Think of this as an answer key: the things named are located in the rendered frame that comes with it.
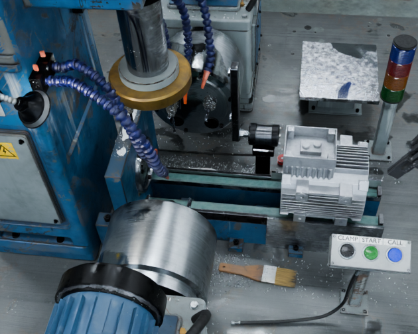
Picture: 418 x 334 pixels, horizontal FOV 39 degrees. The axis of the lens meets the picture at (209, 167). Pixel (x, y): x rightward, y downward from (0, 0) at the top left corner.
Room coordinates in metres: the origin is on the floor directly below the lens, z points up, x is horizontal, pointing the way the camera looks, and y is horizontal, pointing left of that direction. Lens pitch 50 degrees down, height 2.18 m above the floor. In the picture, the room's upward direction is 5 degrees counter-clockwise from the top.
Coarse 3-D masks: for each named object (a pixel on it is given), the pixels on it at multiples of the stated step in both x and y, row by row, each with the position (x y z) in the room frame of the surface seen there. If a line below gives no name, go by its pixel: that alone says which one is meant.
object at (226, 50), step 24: (192, 48) 1.27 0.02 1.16; (216, 48) 1.28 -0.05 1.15; (192, 72) 1.19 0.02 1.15; (216, 72) 1.19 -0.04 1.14; (240, 72) 1.27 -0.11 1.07; (192, 96) 1.19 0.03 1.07; (216, 96) 1.17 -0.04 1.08; (168, 120) 1.21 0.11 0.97; (192, 120) 1.19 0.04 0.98; (216, 120) 1.17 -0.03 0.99
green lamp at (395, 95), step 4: (384, 88) 1.16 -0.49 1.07; (384, 92) 1.16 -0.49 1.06; (388, 92) 1.15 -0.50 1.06; (392, 92) 1.14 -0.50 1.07; (396, 92) 1.14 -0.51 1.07; (400, 92) 1.14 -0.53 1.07; (404, 92) 1.15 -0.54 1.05; (384, 96) 1.15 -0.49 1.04; (388, 96) 1.15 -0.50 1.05; (392, 96) 1.14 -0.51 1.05; (396, 96) 1.14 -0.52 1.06; (400, 96) 1.14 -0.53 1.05; (388, 100) 1.14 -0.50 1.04; (392, 100) 1.14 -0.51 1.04; (396, 100) 1.14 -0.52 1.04; (400, 100) 1.14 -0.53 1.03
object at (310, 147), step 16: (288, 128) 0.97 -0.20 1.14; (304, 128) 0.97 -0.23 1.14; (320, 128) 0.96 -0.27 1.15; (288, 144) 0.94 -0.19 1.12; (304, 144) 0.92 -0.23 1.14; (320, 144) 0.92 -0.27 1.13; (336, 144) 0.91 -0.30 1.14; (288, 160) 0.88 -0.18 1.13; (304, 160) 0.87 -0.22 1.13; (320, 160) 0.87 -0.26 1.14; (320, 176) 0.87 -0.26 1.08
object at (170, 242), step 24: (120, 216) 0.76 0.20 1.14; (144, 216) 0.73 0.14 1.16; (168, 216) 0.73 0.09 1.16; (192, 216) 0.74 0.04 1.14; (120, 240) 0.69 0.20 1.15; (144, 240) 0.67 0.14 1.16; (168, 240) 0.67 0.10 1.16; (192, 240) 0.68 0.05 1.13; (216, 240) 0.74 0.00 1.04; (120, 264) 0.62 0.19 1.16; (144, 264) 0.61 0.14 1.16; (168, 264) 0.62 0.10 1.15; (192, 264) 0.63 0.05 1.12; (168, 288) 0.57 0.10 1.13; (192, 288) 0.59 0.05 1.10
